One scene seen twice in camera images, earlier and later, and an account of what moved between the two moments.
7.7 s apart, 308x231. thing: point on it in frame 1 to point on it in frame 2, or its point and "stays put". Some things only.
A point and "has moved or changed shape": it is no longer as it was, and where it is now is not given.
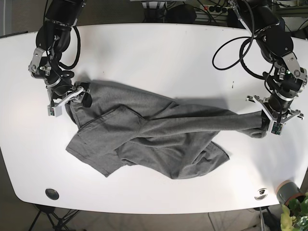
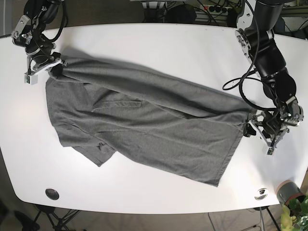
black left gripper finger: [87, 100] to [57, 70]
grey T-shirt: [150, 130] has moved or changed shape
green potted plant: [294, 216] stays put
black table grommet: [52, 194] stays put
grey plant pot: [287, 191] stays put
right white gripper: [275, 125] to [248, 130]
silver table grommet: [261, 194] stays put
